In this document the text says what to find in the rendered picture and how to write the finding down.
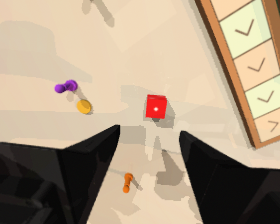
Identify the square game board track with arrow squares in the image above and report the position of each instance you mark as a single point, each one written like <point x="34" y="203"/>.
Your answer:
<point x="246" y="29"/>

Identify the red die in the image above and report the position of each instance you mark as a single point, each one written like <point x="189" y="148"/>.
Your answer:
<point x="156" y="106"/>

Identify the purple pawn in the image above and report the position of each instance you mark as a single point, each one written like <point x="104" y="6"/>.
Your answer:
<point x="70" y="85"/>

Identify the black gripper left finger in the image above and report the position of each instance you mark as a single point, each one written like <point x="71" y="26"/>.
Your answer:
<point x="77" y="171"/>

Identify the orange game pawn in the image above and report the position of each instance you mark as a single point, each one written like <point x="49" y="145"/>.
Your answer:
<point x="128" y="177"/>

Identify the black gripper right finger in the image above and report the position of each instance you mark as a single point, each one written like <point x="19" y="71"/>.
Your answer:
<point x="226" y="191"/>

